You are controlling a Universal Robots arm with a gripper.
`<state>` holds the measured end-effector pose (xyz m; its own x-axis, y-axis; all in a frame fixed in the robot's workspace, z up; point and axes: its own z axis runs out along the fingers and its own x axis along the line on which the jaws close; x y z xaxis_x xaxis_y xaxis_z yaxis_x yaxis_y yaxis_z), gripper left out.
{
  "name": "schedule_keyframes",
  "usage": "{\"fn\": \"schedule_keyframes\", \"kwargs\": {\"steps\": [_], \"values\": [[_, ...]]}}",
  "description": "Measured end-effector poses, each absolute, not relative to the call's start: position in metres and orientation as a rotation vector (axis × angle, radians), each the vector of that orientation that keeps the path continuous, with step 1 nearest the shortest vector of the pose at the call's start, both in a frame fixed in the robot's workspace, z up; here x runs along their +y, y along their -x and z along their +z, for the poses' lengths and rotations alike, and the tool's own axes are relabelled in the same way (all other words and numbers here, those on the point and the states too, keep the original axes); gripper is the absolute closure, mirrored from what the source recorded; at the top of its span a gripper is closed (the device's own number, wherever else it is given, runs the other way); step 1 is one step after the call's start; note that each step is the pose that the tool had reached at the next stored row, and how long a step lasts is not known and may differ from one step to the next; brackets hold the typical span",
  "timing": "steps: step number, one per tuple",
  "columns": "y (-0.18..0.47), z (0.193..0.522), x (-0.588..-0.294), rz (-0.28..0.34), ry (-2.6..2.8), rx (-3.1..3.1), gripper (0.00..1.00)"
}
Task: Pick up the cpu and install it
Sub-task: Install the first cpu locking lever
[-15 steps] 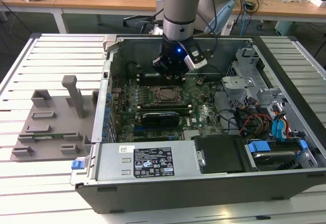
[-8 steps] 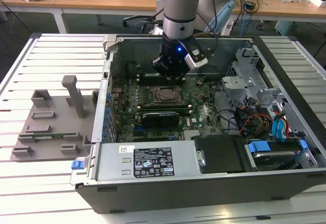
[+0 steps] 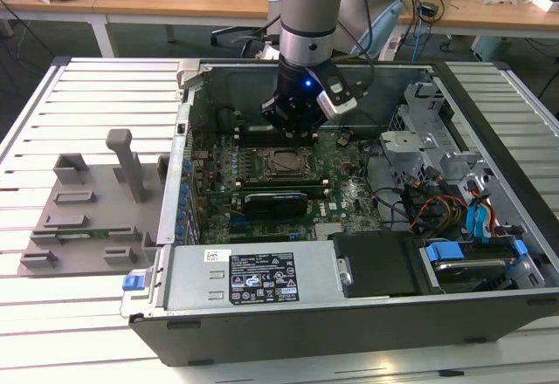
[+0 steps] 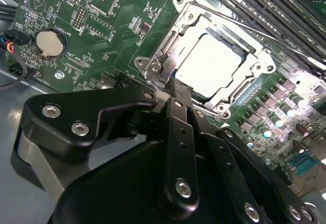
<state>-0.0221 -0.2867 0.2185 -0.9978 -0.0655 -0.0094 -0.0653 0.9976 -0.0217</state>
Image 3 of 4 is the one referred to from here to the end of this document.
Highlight blue flat cable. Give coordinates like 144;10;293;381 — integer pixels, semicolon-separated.
465;187;497;245

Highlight grey metal drive cage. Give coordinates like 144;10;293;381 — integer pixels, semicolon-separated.
377;95;442;187

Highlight open black PC case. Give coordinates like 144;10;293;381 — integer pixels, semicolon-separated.
120;58;559;367

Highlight black graphics card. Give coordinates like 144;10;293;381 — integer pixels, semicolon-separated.
242;189;309;217

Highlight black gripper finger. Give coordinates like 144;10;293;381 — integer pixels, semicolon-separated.
302;115;329;145
260;99;303;144

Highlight wooden desk white legs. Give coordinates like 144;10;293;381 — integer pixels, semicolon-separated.
0;0;559;58

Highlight silver chipset heatsink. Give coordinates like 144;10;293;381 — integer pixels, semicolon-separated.
313;221;349;240

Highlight grey plastic parts rack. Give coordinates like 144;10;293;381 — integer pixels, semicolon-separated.
16;128;171;278

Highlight silver power supply unit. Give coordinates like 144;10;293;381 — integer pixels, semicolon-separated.
165;243;346;311

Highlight pale green box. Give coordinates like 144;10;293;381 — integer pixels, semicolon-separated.
471;37;510;60

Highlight metal socket cover frame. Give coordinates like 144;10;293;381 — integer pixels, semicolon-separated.
260;147;316;176

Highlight green RAM stick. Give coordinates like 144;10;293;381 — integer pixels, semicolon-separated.
54;231;132;242

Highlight black plastic shroud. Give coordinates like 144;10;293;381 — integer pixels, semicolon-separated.
327;230;427;300

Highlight CPU socket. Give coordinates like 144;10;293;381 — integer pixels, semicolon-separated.
259;144;317;178

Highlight hard disk in blue carrier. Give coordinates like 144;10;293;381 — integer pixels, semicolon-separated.
421;238;529;293

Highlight green motherboard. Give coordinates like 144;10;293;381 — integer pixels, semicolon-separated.
190;128;385;245

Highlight silver CPU green edge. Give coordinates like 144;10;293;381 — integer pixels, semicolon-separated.
271;151;306;175

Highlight red yellow black wire bundle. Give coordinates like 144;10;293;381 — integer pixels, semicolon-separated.
404;169;471;233

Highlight blue case latch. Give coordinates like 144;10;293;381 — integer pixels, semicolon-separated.
121;272;145;291

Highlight pale blue teach pendant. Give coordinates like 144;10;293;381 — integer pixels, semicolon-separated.
351;0;405;60

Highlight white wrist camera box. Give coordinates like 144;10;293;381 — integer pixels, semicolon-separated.
313;65;358;120

